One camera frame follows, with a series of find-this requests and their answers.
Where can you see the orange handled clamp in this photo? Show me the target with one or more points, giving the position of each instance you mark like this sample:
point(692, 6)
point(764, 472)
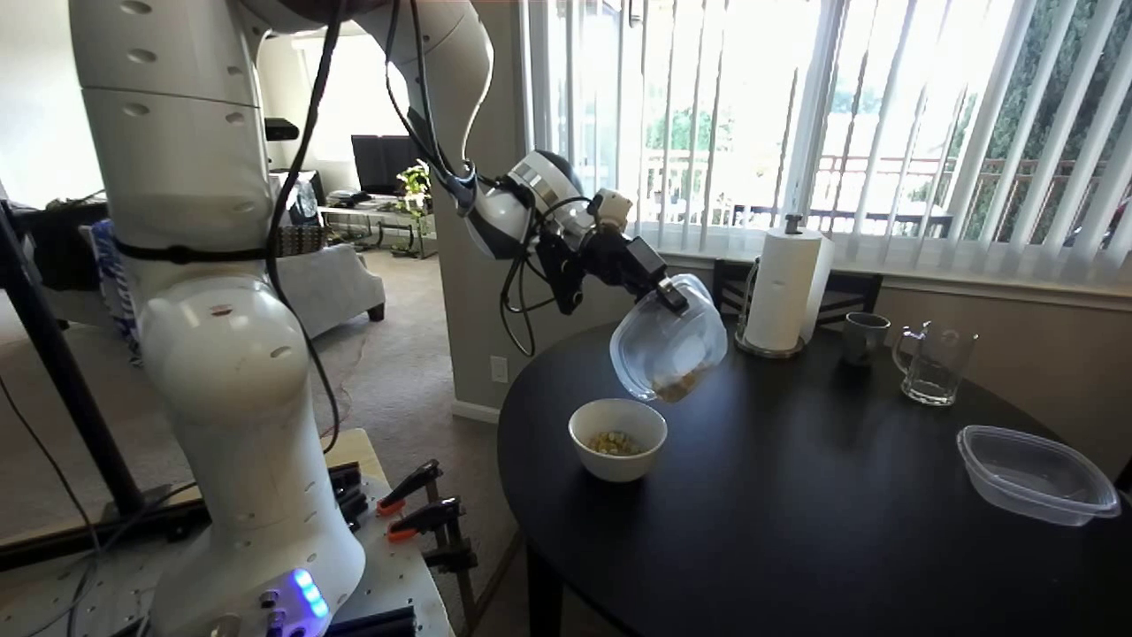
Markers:
point(422, 476)
point(432, 518)

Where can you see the nuts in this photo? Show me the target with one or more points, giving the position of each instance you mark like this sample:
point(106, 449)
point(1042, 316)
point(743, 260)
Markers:
point(633, 426)

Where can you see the grey sofa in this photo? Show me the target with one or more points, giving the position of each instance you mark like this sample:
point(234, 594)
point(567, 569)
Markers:
point(326, 286)

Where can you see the black chair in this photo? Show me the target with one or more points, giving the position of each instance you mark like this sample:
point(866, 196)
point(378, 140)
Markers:
point(846, 292)

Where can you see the transparent plastic bowl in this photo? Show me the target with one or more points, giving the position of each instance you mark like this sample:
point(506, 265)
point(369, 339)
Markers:
point(655, 346)

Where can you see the white robot mounting table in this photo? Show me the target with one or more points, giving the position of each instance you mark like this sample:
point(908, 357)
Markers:
point(114, 588)

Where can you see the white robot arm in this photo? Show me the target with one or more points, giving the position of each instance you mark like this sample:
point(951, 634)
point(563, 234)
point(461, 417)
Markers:
point(177, 129)

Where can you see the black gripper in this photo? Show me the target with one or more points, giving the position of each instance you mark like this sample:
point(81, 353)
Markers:
point(586, 234)

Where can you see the round black table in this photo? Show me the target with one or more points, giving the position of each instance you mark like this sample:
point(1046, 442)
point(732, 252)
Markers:
point(798, 499)

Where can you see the dark small cup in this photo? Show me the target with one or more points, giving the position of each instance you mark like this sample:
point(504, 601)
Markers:
point(864, 339)

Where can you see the paper towel roll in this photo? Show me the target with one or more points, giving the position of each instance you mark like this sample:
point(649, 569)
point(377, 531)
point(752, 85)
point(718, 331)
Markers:
point(787, 292)

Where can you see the white vertical blinds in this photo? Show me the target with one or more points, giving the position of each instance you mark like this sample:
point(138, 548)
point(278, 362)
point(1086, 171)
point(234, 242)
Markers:
point(925, 135)

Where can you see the black television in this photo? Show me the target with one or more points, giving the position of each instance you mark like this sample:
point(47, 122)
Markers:
point(378, 162)

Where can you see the white ceramic bowl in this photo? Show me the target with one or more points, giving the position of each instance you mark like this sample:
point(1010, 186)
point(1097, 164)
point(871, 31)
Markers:
point(606, 467)

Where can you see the clear glass pitcher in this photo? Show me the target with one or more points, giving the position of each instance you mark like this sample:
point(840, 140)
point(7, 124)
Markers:
point(932, 362)

